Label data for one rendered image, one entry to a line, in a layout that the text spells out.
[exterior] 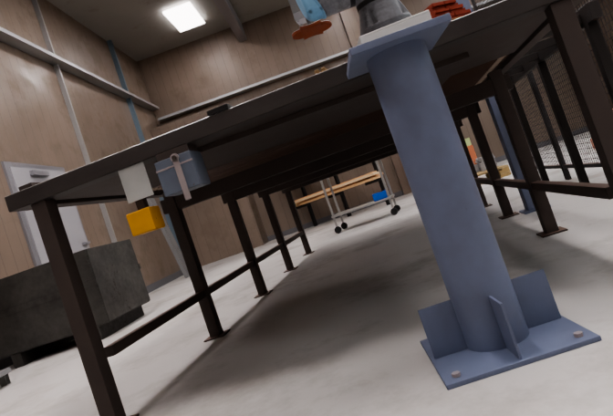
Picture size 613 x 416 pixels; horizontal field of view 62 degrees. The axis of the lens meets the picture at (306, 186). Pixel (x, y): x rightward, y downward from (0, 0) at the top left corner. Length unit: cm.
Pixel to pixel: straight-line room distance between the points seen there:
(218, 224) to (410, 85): 1064
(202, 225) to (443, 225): 1073
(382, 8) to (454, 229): 62
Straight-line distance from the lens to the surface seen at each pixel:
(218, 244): 1191
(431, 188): 139
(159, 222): 184
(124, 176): 188
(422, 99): 139
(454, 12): 266
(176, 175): 177
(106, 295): 501
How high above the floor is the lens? 53
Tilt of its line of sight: 2 degrees up
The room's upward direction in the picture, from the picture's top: 19 degrees counter-clockwise
